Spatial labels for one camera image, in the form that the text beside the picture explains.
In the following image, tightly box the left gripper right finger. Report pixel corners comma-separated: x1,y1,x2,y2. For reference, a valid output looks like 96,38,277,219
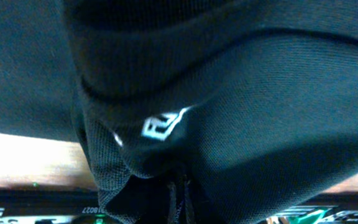
183,177,196,224

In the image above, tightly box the black mounting rail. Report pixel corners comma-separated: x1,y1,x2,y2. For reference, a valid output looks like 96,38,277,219
0,186,358,223

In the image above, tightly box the black t-shirt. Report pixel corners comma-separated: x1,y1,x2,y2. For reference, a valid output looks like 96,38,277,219
0,0,358,224

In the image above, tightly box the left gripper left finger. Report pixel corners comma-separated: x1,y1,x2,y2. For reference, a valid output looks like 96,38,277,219
167,182,177,224

